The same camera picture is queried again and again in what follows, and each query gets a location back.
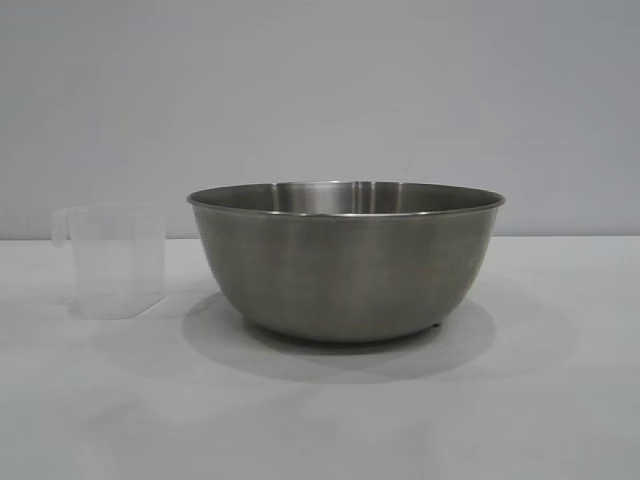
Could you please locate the clear plastic measuring cup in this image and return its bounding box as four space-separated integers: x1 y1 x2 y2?
50 204 169 322

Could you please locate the stainless steel mixing bowl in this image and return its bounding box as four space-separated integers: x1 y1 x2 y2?
186 180 506 345

